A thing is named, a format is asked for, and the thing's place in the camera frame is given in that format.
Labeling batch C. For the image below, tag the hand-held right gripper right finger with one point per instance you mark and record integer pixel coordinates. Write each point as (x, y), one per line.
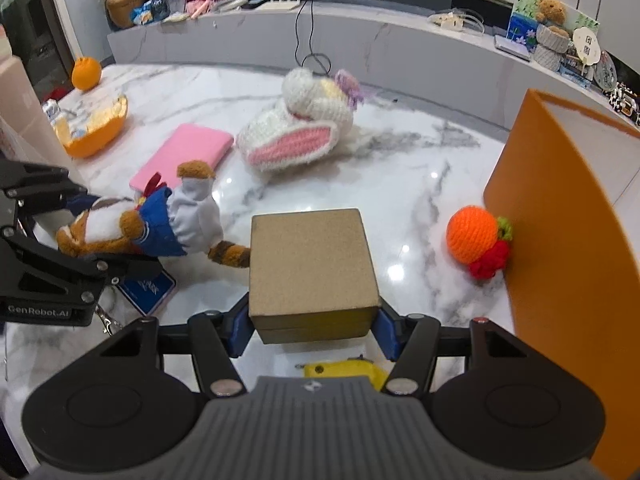
(385, 330)

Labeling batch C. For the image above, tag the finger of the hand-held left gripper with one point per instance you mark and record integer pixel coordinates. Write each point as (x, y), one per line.
(80, 267)
(40, 180)

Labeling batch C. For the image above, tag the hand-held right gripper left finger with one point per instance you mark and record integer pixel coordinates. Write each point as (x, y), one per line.
(240, 327)

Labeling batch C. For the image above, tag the brown plush bear blue outfit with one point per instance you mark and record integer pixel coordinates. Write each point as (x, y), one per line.
(165, 225)

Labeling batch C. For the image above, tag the brown cardboard box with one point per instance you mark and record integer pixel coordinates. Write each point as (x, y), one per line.
(310, 260)

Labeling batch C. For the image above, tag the crochet orange fruit toy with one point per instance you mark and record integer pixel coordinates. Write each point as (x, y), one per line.
(470, 235)

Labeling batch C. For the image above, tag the pink wallet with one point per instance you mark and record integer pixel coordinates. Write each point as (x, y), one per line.
(190, 152)

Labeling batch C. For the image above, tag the large orange storage box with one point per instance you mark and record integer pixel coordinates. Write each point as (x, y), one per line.
(565, 260)

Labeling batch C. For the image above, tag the white crochet bunny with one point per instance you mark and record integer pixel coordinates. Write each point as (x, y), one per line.
(305, 125)

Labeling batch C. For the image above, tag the blue tag card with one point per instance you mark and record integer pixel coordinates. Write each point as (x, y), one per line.
(147, 290)

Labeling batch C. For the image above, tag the tall white paper box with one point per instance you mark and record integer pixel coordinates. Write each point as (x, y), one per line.
(22, 110)

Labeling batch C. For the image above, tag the orange peel-shaped bowl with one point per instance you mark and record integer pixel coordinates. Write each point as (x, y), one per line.
(100, 135)

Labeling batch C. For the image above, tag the orange tangerine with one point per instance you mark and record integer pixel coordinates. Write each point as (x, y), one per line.
(86, 74)

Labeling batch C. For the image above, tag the gold vase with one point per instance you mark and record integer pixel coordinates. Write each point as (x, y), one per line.
(124, 7)

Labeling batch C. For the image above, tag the blue snack bag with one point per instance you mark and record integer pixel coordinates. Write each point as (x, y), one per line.
(142, 14)

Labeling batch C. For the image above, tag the pink items on console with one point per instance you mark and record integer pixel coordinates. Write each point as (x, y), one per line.
(200, 2)

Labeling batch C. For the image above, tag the white marble media console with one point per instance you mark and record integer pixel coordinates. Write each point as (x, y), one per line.
(390, 50)

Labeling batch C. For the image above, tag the silver laptop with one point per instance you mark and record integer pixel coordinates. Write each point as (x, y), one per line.
(510, 49)

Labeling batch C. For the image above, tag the white power strip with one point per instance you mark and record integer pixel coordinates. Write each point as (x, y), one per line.
(450, 22)

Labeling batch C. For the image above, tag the small blue box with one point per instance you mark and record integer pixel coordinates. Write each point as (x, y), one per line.
(577, 72)

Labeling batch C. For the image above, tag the black white checkered toy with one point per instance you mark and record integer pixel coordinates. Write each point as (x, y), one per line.
(627, 105)

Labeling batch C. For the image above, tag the floral painting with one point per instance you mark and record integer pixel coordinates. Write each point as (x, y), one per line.
(520, 15)

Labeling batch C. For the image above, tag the round paper fan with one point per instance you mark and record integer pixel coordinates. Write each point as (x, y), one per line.
(586, 45)

